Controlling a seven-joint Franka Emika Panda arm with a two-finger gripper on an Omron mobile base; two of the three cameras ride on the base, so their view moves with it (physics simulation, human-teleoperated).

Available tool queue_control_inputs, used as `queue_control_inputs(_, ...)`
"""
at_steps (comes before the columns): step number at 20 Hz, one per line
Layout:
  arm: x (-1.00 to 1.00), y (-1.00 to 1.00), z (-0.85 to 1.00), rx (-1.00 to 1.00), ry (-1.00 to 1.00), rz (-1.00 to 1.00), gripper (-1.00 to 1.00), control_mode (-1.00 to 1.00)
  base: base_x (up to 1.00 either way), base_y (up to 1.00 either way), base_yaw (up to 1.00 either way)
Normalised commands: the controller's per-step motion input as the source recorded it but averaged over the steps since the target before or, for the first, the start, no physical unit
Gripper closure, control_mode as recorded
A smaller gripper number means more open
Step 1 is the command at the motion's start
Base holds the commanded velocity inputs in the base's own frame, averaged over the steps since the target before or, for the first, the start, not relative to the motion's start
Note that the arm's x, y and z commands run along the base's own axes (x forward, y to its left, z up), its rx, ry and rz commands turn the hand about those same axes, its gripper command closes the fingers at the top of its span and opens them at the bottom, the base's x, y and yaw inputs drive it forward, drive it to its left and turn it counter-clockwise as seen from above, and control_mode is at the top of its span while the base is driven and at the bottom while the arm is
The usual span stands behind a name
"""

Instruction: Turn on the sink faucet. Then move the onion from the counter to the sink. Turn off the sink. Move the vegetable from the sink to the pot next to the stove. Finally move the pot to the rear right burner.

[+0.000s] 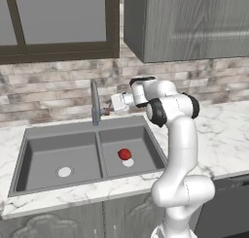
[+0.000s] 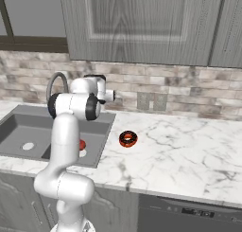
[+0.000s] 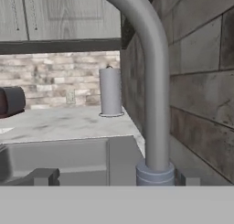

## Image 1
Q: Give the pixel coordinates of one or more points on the dark grey dishwasher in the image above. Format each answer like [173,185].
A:
[227,209]

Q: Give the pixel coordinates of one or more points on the white sink drain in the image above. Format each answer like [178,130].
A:
[129,163]
[64,172]

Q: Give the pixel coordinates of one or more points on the dark framed window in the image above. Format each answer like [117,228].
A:
[58,49]

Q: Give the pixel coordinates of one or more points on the grey wall cupboard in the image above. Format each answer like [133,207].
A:
[194,25]

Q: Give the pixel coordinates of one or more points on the grey carved cupboard door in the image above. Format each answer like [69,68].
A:
[48,224]
[133,216]

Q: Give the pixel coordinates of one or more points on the grey sink faucet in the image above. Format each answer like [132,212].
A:
[95,99]

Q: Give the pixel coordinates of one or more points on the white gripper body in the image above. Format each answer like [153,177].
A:
[119,103]

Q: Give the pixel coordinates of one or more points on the grey double sink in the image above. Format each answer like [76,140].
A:
[64,151]

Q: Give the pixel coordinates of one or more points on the red onion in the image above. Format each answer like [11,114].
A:
[124,153]

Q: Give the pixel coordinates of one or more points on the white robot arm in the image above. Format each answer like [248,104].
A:
[181,144]

